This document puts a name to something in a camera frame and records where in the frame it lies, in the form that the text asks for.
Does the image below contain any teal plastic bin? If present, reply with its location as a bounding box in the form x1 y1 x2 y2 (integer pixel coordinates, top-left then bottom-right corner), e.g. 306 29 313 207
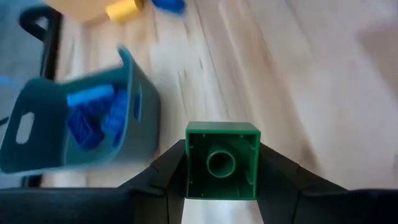
0 46 162 175

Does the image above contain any yellow plastic bin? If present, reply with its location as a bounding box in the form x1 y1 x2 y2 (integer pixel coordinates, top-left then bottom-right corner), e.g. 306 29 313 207
42 0 125 23

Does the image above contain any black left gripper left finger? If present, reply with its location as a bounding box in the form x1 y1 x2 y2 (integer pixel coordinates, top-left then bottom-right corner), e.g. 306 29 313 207
0 139 188 224

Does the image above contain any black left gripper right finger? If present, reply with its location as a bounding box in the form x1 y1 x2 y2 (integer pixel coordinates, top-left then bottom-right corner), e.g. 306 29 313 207
256 141 398 224

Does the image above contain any small blue square block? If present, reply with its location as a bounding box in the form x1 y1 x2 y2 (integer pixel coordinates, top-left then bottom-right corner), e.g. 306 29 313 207
65 104 106 151

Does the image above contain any yellow cylinder block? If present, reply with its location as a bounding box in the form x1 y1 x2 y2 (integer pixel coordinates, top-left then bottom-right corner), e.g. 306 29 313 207
104 0 146 24

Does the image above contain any black loop handle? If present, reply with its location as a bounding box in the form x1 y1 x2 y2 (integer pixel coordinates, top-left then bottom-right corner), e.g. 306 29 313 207
18 5 52 43

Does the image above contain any small green square block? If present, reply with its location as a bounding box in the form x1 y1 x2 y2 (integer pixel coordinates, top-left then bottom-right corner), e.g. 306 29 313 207
185 121 262 201

